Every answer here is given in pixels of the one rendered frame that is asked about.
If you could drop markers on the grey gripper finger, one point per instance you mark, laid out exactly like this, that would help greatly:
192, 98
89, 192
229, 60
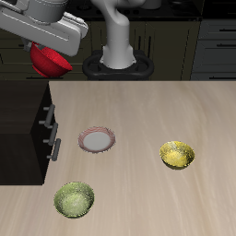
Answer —
28, 46

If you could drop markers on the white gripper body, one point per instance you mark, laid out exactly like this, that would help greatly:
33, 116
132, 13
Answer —
46, 33

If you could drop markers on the red bowl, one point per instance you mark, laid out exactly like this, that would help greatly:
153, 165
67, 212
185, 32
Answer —
49, 63

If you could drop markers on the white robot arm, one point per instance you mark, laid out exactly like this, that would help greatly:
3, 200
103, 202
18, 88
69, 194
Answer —
118, 37

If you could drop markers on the dark wooden cabinet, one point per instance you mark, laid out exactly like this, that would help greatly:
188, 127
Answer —
18, 129

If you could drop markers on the green bowl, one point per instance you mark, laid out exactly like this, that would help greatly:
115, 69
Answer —
73, 200

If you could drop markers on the yellow bowl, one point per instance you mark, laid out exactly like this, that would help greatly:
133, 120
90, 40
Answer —
177, 154

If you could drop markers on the white plate with pink rim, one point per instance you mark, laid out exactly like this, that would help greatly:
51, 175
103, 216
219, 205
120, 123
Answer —
96, 140

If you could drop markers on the dark kitchen cupboards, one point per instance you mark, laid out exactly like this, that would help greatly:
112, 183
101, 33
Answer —
172, 46

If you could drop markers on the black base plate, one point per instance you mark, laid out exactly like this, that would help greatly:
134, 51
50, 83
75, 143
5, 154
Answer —
92, 69

